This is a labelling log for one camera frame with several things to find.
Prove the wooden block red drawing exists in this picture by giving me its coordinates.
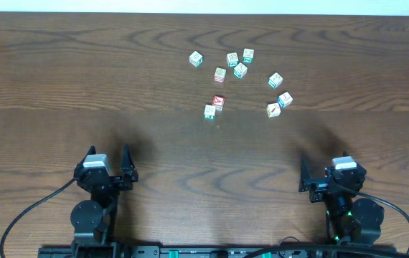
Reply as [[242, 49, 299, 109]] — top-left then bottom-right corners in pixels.
[[266, 102, 281, 118]]

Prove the wooden block blue H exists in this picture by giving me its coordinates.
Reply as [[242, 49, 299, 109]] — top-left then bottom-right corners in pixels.
[[277, 92, 293, 108]]

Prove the wooden block green bottom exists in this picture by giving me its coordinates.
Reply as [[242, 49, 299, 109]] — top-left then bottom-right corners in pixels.
[[204, 105, 216, 120]]

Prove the red letter A block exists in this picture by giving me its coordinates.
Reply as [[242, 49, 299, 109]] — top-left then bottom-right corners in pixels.
[[212, 95, 225, 111]]

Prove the wooden block red bottom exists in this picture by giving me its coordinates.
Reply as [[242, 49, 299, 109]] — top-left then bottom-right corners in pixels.
[[214, 67, 227, 83]]

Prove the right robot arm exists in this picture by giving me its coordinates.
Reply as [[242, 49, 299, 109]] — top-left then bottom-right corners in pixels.
[[298, 152, 384, 247]]

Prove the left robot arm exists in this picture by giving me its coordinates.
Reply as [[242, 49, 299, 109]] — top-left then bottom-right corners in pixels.
[[70, 145, 138, 257]]

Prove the wooden block green X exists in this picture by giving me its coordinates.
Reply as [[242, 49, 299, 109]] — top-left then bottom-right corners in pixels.
[[233, 62, 248, 79]]

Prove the wooden block green number two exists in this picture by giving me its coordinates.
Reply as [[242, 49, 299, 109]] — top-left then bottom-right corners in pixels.
[[243, 48, 254, 63]]

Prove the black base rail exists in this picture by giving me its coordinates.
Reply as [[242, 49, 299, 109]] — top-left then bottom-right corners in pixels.
[[37, 244, 398, 258]]

